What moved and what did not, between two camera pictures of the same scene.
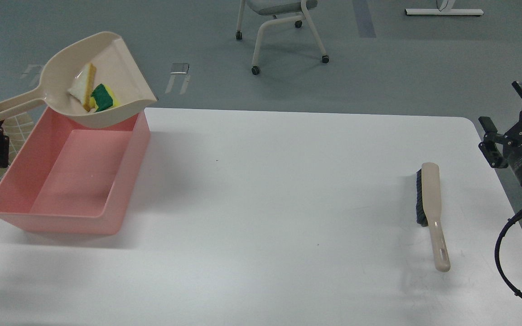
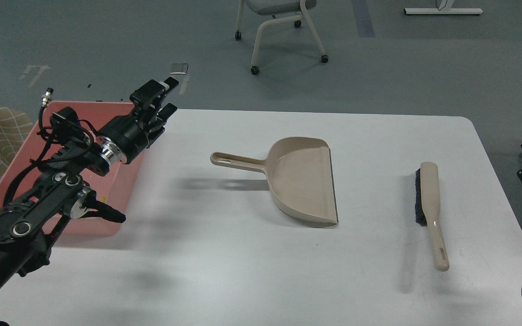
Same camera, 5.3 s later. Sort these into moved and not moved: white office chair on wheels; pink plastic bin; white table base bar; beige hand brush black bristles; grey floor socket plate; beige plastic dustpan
Moved: beige plastic dustpan; pink plastic bin
Not moved: white office chair on wheels; white table base bar; beige hand brush black bristles; grey floor socket plate
